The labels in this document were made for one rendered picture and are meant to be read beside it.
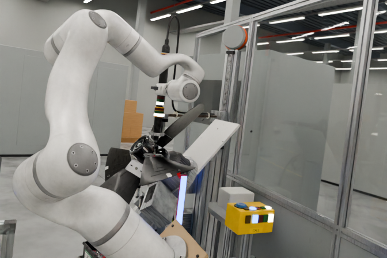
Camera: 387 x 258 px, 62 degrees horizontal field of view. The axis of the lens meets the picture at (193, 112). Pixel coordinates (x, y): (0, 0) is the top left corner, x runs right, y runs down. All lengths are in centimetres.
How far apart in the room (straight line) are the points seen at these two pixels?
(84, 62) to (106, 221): 40
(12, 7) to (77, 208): 1308
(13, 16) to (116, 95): 719
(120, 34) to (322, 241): 123
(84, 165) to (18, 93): 620
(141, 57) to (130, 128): 866
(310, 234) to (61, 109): 128
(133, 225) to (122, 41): 57
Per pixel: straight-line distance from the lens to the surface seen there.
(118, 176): 154
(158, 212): 143
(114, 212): 78
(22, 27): 1368
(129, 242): 80
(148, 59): 111
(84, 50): 88
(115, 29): 107
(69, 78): 84
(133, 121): 973
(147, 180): 127
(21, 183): 79
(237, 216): 127
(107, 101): 727
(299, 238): 176
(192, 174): 155
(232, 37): 210
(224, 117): 198
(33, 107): 691
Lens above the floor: 146
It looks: 2 degrees down
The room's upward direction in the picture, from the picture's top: 7 degrees clockwise
